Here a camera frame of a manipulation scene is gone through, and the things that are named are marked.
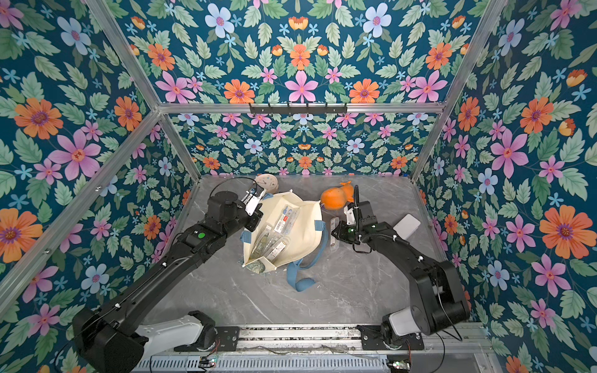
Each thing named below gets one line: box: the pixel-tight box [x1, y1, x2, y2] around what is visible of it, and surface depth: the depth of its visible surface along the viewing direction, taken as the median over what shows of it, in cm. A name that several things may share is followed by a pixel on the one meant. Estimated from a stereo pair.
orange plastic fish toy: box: [320, 181, 354, 211], surface depth 106 cm
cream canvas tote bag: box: [240, 190, 329, 293], surface depth 83 cm
